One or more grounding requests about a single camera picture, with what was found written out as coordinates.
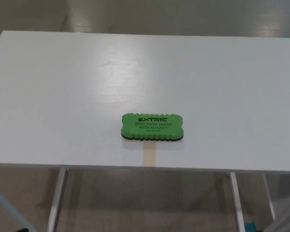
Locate green whiteboard eraser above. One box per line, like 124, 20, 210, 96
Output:
118, 112, 185, 141

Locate beige masking tape cross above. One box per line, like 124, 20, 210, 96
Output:
143, 139, 158, 168

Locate white metal table leg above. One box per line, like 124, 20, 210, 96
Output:
46, 166, 70, 232
263, 173, 276, 221
229, 172, 247, 232

